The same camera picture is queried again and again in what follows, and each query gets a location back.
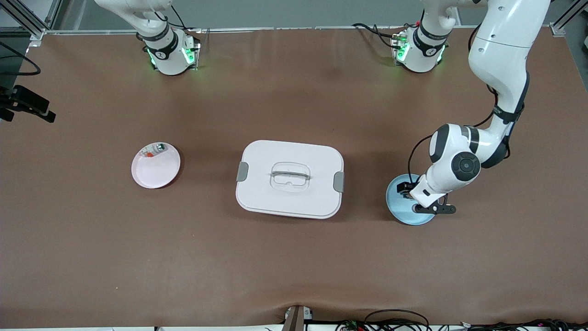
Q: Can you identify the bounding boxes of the light blue round plate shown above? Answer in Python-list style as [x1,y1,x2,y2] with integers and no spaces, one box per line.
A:
[385,173,440,226]

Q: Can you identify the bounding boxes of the white lidded storage box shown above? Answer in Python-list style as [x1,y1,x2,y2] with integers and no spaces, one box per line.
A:
[235,140,345,220]

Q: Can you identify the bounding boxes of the white circuit breaker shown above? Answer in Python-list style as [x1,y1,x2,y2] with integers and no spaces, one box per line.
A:
[140,143,168,160]

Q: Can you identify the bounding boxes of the pink round plate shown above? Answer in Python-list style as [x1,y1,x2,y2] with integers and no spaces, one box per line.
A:
[131,142,181,189]

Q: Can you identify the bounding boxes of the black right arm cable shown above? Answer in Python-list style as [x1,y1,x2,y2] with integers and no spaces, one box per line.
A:
[0,41,41,76]

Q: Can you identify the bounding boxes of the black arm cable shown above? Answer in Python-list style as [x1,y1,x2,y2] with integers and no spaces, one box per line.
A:
[407,23,529,180]
[0,41,41,76]

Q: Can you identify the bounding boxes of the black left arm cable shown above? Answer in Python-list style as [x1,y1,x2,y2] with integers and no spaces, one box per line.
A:
[407,23,529,180]

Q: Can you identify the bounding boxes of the aluminium frame profile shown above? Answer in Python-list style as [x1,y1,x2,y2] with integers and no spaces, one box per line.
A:
[550,0,588,37]
[0,0,62,43]

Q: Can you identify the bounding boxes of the clear box lid handle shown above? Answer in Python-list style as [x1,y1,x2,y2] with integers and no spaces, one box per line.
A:
[270,162,311,190]

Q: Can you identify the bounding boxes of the black looped cable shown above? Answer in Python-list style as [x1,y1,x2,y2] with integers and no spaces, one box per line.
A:
[364,309,430,331]

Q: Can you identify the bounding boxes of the black left arm base cables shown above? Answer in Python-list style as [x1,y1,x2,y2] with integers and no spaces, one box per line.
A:
[351,22,407,49]

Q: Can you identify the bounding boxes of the black arm base cables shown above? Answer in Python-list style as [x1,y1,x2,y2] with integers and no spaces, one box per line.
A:
[351,22,407,49]
[156,5,203,34]

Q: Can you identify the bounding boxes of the black right arm base cables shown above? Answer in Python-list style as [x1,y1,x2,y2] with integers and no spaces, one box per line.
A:
[156,5,203,34]

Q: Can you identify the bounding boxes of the black cable bundle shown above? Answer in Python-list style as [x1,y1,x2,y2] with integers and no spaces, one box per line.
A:
[335,318,588,331]

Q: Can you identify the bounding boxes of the brown camera mount post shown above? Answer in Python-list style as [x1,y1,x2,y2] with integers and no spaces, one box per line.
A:
[283,305,314,331]

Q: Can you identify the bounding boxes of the silver table edge rail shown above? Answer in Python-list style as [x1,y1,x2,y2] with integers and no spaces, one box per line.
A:
[44,25,483,34]

